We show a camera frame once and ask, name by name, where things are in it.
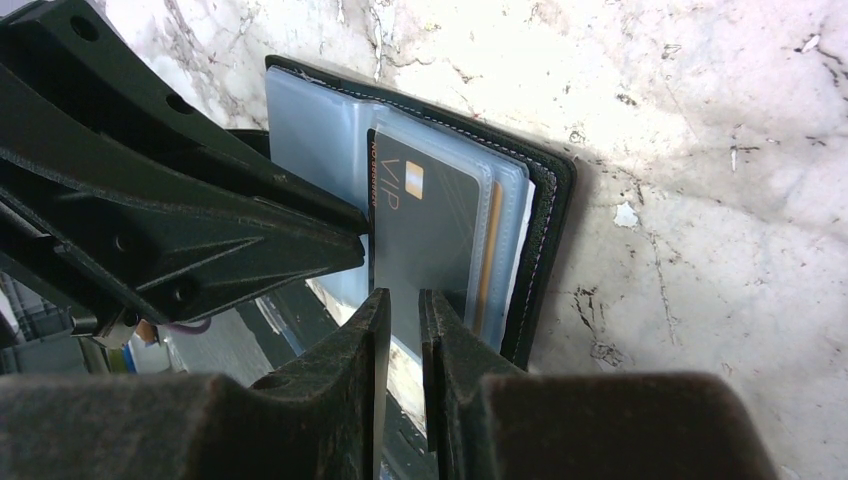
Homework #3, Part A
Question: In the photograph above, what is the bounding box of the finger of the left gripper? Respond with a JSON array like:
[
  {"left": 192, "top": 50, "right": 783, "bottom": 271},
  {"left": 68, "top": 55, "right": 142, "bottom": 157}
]
[
  {"left": 1, "top": 1, "right": 367, "bottom": 234},
  {"left": 1, "top": 68, "right": 365, "bottom": 325}
]

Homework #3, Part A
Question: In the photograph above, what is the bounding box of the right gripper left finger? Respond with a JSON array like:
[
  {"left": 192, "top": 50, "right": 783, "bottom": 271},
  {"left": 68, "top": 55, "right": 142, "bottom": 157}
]
[{"left": 1, "top": 288, "right": 391, "bottom": 479}]

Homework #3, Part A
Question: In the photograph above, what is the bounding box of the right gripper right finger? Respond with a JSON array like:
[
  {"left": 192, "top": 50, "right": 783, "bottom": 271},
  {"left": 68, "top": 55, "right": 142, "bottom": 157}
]
[{"left": 419, "top": 290, "right": 777, "bottom": 479}]

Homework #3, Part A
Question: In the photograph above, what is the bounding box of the black card holder wallet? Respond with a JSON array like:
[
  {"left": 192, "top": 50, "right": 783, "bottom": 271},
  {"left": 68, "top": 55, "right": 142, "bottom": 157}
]
[{"left": 237, "top": 55, "right": 575, "bottom": 368}]

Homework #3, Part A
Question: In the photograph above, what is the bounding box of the black VIP credit card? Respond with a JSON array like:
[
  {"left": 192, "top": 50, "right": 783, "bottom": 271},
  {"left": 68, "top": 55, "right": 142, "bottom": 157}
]
[{"left": 368, "top": 126, "right": 491, "bottom": 359}]

